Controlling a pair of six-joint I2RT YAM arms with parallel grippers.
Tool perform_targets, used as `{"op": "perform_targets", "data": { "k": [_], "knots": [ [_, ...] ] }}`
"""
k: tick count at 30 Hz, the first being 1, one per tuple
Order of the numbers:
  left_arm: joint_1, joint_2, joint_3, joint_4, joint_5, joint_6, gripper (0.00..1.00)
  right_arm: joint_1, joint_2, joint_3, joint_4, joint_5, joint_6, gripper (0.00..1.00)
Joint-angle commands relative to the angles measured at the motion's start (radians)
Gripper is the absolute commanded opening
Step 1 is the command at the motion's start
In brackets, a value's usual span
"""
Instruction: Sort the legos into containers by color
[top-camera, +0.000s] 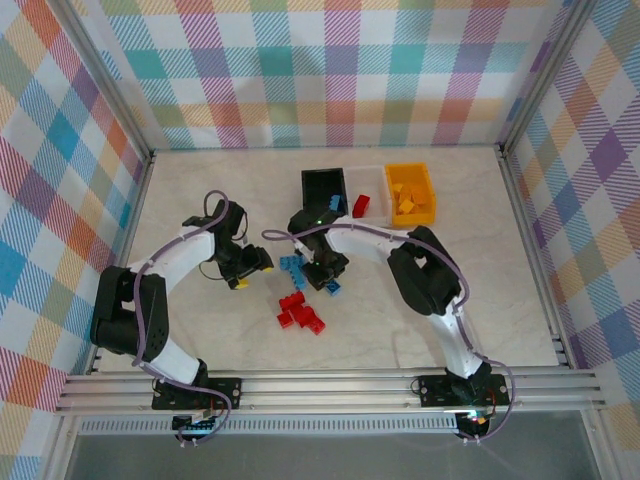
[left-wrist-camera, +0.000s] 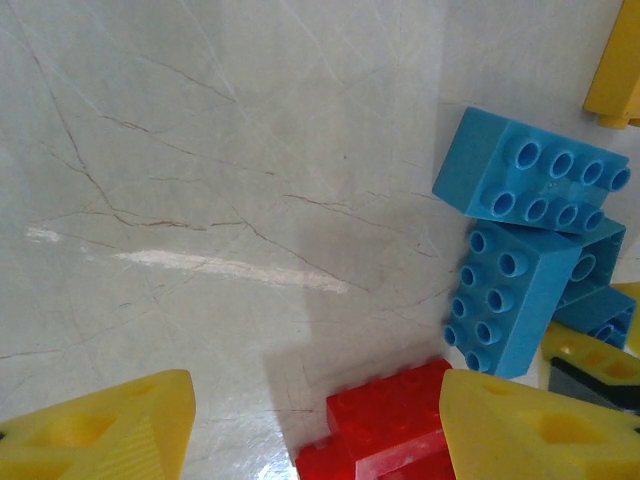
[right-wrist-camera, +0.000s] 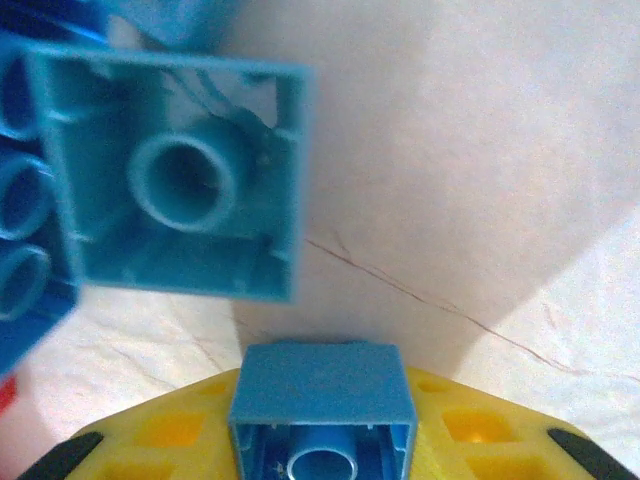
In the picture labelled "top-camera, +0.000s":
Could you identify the aluminium table side rail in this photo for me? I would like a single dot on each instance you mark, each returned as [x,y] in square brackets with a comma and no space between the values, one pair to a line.
[534,255]
[127,240]

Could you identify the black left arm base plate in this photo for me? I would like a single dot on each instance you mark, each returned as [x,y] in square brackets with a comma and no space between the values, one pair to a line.
[227,387]

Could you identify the orange yellow lego brick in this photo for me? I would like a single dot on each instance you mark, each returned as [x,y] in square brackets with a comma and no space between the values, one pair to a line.
[400,191]

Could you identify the small blue lego brick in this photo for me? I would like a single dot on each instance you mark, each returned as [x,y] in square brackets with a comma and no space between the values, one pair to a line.
[289,262]

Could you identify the aluminium frame post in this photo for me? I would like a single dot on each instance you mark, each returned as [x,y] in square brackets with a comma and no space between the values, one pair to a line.
[545,75]
[107,80]

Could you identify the flat red lego brick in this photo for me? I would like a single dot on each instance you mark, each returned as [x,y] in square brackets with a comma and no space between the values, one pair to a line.
[316,326]

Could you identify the black plastic container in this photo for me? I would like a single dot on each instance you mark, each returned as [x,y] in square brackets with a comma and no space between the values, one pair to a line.
[320,187]

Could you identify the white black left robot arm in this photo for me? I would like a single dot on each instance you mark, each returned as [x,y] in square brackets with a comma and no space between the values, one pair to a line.
[185,252]

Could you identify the clear plastic container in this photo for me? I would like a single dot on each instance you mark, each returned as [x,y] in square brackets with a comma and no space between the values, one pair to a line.
[370,180]

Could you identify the tall red lego brick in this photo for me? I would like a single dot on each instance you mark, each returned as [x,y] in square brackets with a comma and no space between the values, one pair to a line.
[361,205]

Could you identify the long blue lego brick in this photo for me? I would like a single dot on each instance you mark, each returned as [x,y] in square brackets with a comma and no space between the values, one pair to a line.
[300,277]

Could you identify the yellow plastic container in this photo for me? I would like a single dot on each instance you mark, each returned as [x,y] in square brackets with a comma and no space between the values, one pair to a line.
[415,220]

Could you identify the small red lego brick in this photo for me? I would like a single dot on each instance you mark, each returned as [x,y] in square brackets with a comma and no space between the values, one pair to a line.
[285,319]

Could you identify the red sloped lego brick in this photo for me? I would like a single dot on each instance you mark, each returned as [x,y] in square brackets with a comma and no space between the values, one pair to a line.
[312,313]

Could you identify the long aluminium base rail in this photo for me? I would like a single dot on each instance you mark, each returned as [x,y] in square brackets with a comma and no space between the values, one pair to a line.
[325,392]

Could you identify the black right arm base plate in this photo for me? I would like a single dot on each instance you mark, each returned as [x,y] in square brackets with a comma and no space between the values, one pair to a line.
[435,390]

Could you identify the long red lego brick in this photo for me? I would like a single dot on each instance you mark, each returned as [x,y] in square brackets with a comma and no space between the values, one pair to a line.
[292,302]

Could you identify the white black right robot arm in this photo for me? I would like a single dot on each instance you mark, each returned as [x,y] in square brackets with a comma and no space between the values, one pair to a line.
[360,242]

